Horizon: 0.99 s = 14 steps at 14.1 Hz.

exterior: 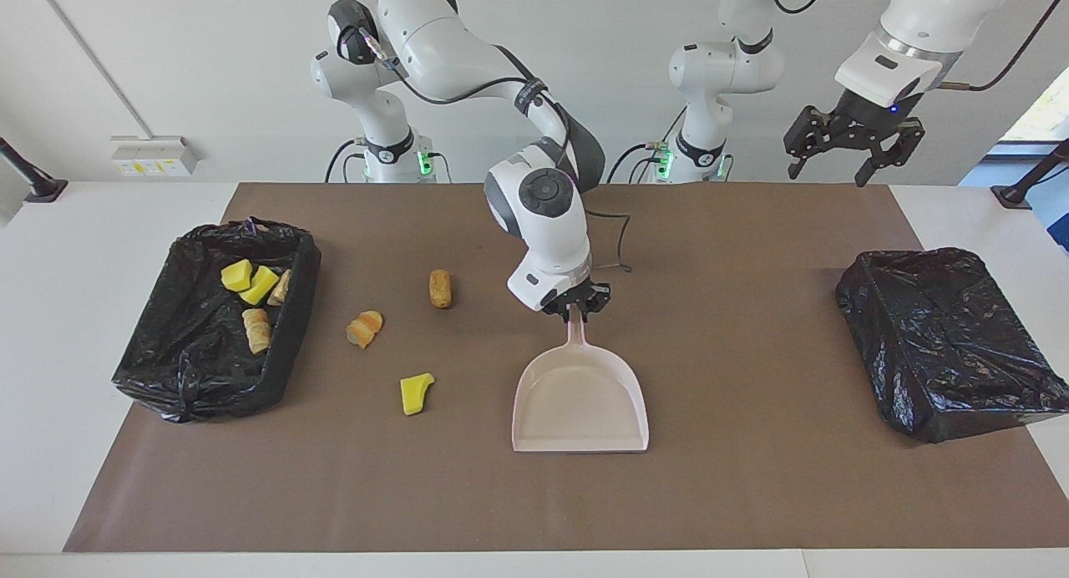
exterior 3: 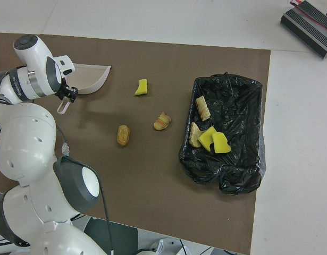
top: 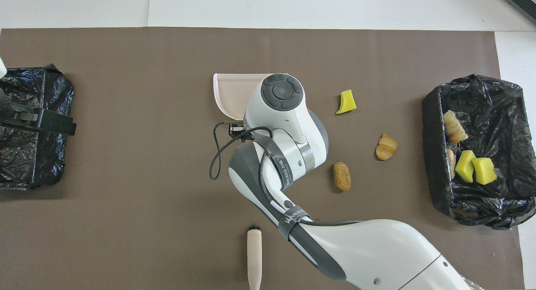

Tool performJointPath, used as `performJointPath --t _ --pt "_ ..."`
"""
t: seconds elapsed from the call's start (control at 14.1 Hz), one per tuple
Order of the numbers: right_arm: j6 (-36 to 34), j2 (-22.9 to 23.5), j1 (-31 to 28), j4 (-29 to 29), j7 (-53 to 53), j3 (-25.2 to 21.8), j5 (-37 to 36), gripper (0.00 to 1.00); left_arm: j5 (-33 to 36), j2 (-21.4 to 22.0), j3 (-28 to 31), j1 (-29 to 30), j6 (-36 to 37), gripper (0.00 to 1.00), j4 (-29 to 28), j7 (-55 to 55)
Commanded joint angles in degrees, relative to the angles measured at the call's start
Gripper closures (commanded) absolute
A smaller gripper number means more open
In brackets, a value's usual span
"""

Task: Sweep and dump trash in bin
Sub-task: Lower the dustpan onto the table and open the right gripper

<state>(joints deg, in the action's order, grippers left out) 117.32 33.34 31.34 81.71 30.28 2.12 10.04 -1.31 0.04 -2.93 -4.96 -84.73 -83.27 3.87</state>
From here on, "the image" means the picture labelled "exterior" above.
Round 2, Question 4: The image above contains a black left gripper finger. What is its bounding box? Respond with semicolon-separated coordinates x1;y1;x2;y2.
783;104;840;180
854;117;926;188

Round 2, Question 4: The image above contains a beige plastic dustpan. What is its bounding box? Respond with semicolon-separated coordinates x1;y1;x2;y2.
511;307;651;454

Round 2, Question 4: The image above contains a black bag lined bin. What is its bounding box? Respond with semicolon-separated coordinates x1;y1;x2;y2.
835;246;1069;445
111;217;322;424

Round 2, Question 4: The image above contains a black clamp stand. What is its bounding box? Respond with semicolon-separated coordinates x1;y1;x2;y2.
990;138;1069;210
0;135;69;205

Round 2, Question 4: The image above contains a bright window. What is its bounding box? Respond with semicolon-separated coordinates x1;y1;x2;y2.
998;64;1069;145

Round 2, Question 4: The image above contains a brown table mat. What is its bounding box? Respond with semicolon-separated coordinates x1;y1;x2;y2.
63;183;1069;554

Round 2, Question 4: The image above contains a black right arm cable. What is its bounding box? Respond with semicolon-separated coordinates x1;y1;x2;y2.
330;0;633;274

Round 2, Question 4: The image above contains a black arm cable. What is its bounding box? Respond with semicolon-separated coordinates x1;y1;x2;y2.
768;0;1057;90
330;0;633;274

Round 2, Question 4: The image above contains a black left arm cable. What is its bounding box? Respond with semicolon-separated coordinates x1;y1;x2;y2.
768;0;1057;90

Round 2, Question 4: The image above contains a black base cable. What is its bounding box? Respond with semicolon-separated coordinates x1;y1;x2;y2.
324;138;368;184
605;106;694;184

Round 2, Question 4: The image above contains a white wall socket box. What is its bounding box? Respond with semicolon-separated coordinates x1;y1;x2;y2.
111;135;201;178

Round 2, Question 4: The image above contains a white wall conduit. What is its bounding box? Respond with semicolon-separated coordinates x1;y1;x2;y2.
30;0;153;138

